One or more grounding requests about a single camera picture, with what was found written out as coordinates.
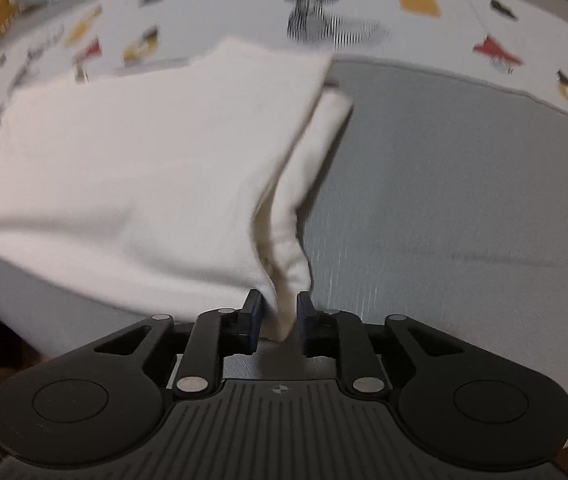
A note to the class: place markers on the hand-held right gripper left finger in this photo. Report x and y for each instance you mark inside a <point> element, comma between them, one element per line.
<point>254,322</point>

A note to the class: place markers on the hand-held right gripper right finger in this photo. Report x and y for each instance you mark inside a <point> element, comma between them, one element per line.
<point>305,327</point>

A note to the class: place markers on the white garment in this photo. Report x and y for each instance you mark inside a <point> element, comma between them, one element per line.
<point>154,170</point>

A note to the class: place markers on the printed grey bed sheet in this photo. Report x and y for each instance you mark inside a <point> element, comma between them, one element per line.
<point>439,185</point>

